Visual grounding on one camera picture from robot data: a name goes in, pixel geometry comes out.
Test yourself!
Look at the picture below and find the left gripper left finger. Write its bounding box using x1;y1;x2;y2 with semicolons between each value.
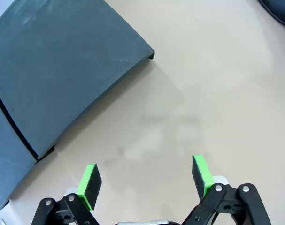
31;163;103;225

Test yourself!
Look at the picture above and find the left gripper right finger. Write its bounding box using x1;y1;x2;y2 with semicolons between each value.
181;154;273;225

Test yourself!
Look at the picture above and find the black leather shoe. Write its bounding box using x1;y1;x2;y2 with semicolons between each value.
258;0;285;30

